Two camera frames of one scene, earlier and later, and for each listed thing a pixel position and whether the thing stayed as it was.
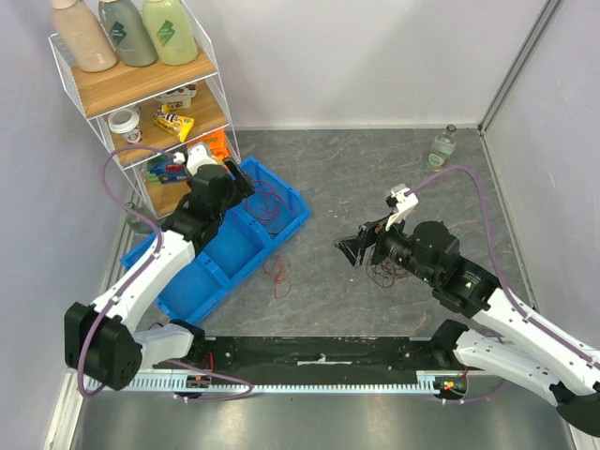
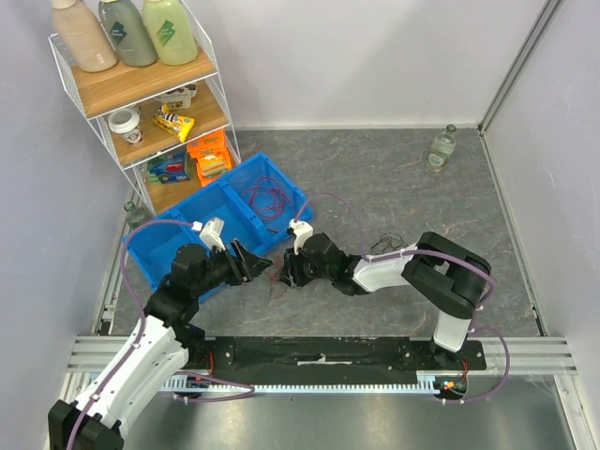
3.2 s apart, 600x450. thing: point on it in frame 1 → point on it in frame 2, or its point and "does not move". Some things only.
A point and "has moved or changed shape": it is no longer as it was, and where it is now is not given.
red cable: (266, 206) has moved or changed shape
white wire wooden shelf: (147, 117) does not move
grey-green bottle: (125, 23) does not move
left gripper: (241, 187) → (245, 265)
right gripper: (371, 241) → (300, 268)
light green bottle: (171, 31) does not move
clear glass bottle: (442, 148) does not move
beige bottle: (80, 31) does not move
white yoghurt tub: (179, 98) does not move
